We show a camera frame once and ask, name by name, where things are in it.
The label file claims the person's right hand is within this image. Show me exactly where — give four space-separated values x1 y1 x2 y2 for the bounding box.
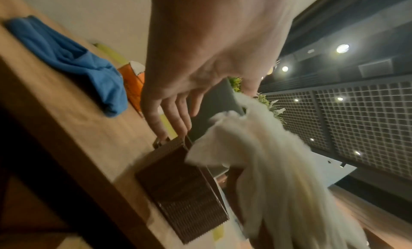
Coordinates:
225 166 274 249

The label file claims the grey mesh grid panel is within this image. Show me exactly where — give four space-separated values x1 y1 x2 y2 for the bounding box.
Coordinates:
257 74 412 180

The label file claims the brown wicker basket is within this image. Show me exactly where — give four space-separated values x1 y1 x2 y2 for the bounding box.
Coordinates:
135 134 230 245

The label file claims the person's left hand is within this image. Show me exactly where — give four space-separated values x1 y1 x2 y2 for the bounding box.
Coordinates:
140 0 299 142

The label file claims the grey planter box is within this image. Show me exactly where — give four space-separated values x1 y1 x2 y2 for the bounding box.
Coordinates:
186 78 247 183

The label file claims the rectangular ceiling vent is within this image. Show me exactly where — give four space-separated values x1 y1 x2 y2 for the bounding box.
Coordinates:
358 59 394 78

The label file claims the blue cloth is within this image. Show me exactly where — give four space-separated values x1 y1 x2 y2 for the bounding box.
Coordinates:
4 15 129 118

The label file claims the orange packet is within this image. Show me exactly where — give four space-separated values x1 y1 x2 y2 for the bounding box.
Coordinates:
116 61 146 118

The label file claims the green artificial plant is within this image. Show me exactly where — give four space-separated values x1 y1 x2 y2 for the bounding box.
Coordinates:
228 76 287 126

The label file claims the white cloth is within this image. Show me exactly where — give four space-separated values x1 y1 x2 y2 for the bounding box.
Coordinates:
185 92 371 249

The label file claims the white panel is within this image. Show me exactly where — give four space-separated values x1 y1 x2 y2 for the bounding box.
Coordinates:
307 150 358 188

